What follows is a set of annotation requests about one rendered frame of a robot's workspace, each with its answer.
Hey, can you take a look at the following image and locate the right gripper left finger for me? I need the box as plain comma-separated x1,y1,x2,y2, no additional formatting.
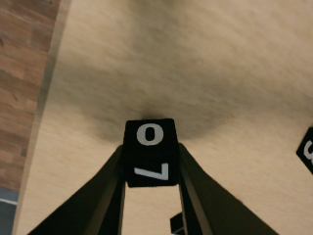
26,145,126,235

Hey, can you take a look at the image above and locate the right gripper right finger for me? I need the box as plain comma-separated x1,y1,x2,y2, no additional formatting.
178,143,280,235

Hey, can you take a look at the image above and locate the black number cube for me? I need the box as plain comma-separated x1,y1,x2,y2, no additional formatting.
296,127,313,174
122,118,179,188

